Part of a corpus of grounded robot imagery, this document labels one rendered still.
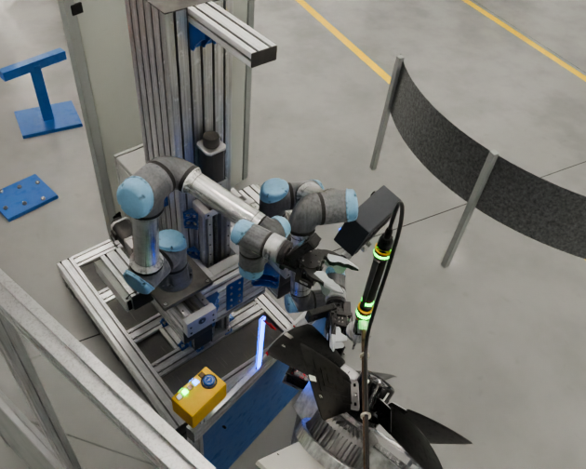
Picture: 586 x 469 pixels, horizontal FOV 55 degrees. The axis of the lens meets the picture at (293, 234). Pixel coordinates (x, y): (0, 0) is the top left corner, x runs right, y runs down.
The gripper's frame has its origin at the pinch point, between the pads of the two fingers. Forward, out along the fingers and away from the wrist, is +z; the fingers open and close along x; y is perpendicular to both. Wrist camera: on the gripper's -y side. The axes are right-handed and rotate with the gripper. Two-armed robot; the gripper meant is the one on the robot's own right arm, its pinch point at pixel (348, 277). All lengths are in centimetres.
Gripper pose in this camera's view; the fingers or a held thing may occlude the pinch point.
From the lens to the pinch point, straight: 149.2
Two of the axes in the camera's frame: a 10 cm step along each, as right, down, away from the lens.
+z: 8.7, 4.1, -2.8
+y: -0.9, 6.9, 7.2
